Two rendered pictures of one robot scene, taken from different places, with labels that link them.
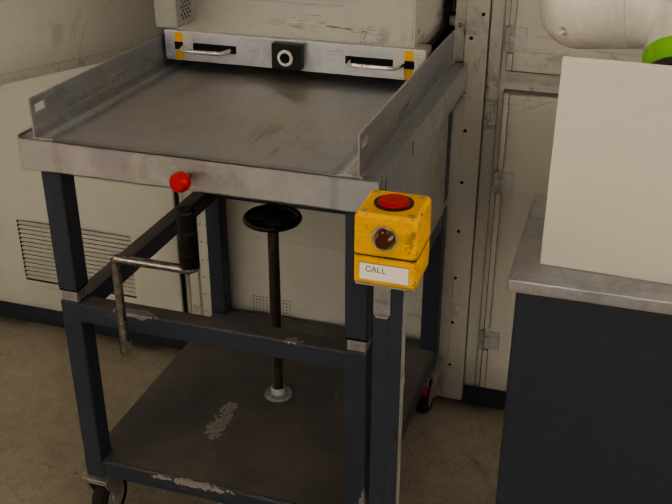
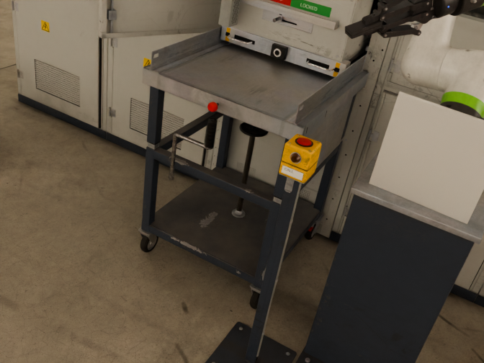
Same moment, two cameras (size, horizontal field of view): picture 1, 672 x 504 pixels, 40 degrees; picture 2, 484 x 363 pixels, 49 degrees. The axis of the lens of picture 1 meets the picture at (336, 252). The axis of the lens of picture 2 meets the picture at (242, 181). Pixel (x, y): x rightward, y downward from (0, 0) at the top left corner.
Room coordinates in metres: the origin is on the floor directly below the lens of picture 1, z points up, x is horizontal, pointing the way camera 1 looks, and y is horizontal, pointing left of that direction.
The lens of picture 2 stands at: (-0.25, -0.05, 1.55)
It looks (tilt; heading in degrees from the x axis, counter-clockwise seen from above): 32 degrees down; 6
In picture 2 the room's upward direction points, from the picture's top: 10 degrees clockwise
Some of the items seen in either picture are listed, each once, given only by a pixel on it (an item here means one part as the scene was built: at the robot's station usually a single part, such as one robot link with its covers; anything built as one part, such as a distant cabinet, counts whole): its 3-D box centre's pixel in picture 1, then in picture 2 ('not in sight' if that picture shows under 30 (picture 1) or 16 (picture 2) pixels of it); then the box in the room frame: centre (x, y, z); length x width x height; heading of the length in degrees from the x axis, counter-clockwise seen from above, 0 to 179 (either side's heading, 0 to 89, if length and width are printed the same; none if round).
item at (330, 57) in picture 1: (294, 51); (282, 50); (1.80, 0.08, 0.90); 0.54 x 0.05 x 0.06; 72
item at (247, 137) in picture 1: (269, 109); (263, 77); (1.67, 0.13, 0.82); 0.68 x 0.62 x 0.06; 162
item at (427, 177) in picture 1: (274, 278); (248, 158); (1.67, 0.13, 0.46); 0.64 x 0.58 x 0.66; 162
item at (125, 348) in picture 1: (155, 285); (191, 150); (1.35, 0.30, 0.62); 0.17 x 0.03 x 0.30; 72
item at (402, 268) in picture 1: (392, 239); (299, 158); (1.05, -0.07, 0.85); 0.08 x 0.08 x 0.10; 72
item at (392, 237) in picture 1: (383, 241); (294, 158); (1.00, -0.06, 0.87); 0.03 x 0.01 x 0.03; 72
